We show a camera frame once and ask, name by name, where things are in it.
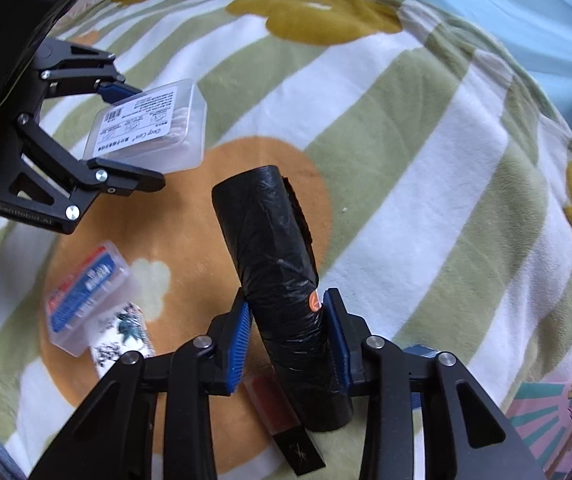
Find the white packet dark print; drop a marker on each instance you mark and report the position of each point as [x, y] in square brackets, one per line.
[121, 340]

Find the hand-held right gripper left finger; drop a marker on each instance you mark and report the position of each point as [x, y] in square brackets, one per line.
[234, 342]

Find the clear box blue red label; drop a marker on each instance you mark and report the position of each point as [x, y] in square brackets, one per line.
[86, 297]

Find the red and black flat packet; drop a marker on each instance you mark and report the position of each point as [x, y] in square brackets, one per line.
[283, 422]

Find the light blue cloth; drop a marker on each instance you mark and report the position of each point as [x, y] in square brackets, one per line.
[491, 15]

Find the pink teal printed box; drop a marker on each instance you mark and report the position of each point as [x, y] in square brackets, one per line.
[556, 425]

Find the black trash bag roll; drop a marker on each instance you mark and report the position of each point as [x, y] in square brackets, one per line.
[278, 280]

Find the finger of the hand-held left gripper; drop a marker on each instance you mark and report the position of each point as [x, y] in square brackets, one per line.
[116, 91]
[116, 177]

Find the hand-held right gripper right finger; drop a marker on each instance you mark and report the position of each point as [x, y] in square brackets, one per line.
[335, 340]

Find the clear plastic box white label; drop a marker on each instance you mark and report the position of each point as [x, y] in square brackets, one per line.
[148, 127]

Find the striped floral blanket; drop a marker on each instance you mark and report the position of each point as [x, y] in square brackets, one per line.
[366, 160]

